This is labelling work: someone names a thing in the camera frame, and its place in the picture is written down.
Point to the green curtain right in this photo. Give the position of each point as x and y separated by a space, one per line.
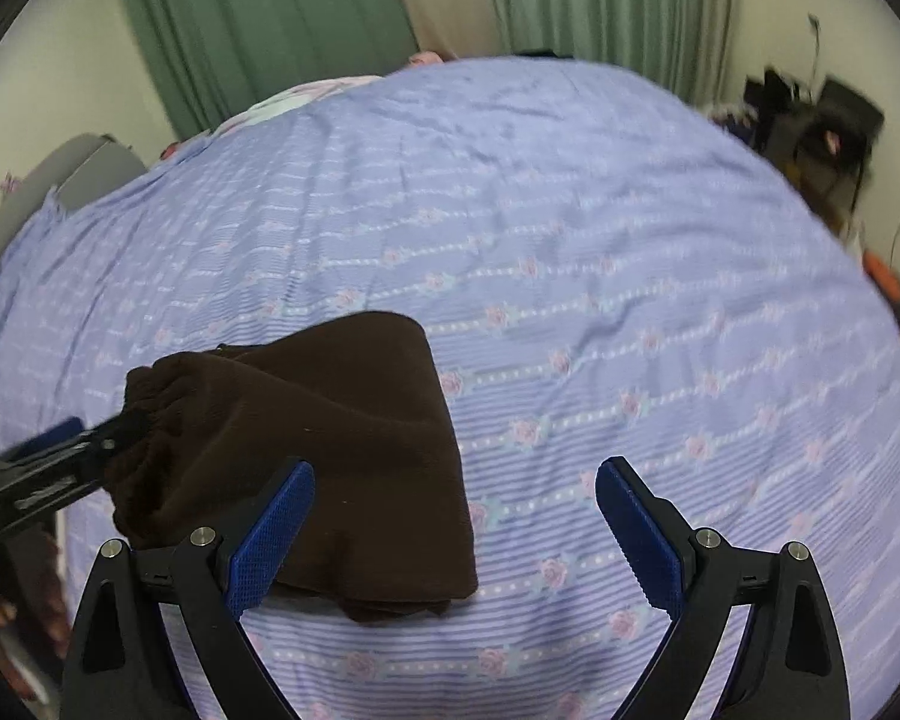
681 45

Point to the dark brown fleece pants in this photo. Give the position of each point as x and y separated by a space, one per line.
389 533

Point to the person's left hand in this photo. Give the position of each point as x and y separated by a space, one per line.
29 581

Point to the white pink blanket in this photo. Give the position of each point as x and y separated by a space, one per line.
292 99

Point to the black chair with clothes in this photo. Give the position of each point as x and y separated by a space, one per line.
821 143

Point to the green curtain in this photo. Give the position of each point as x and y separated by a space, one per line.
681 45
209 59

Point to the pink plush toy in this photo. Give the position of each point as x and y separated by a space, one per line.
426 59

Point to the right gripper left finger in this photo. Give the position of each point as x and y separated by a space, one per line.
121 664

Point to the green curtain left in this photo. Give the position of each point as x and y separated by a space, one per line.
209 59

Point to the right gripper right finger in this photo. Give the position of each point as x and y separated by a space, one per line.
789 663

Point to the purple floral bed sheet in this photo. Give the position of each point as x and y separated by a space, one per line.
599 270

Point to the orange stool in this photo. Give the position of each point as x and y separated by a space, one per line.
885 278

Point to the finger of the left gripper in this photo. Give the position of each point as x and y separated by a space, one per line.
43 483
58 434

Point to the grey padded headboard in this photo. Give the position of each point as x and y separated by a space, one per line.
82 170

